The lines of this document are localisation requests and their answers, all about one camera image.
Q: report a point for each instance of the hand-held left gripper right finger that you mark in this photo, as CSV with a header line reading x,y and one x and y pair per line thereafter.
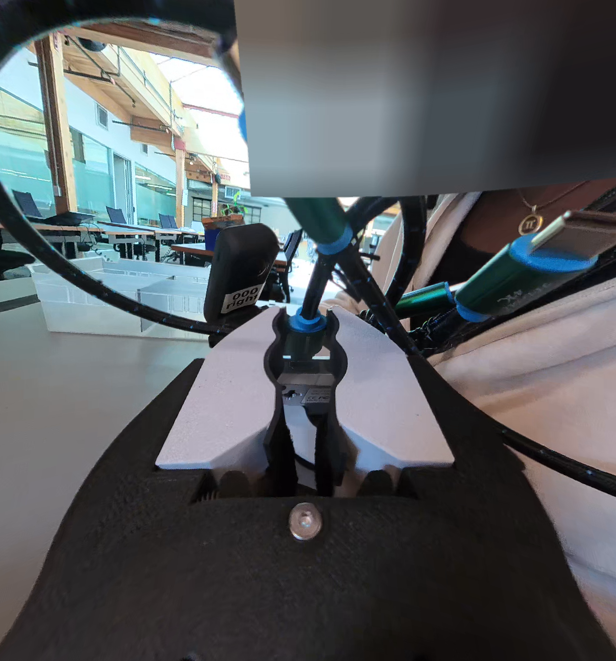
x,y
390,403

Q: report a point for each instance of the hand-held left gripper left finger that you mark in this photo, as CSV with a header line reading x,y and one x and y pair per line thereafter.
x,y
220,403

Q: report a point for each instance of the white labelled adapter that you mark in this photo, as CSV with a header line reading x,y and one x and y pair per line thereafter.
x,y
308,395

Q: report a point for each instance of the clear plastic divided bin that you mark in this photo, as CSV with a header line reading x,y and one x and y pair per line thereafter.
x,y
106,310

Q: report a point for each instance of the white desk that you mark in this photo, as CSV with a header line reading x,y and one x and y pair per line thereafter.
x,y
55,439

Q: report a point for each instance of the blue plastic bin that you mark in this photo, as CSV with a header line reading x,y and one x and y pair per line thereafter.
x,y
211,240

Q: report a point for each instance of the wooden planter box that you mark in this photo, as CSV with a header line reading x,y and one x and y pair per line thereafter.
x,y
223,222

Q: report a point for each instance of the person's beige sweater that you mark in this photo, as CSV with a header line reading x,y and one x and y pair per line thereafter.
x,y
545,387

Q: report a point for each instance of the black laptop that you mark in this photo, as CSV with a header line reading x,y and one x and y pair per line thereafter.
x,y
70,219

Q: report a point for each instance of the black round ceiling fixture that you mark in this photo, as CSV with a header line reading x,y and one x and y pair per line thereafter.
x,y
92,44

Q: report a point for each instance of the wooden post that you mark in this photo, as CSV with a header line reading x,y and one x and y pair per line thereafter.
x,y
60,155

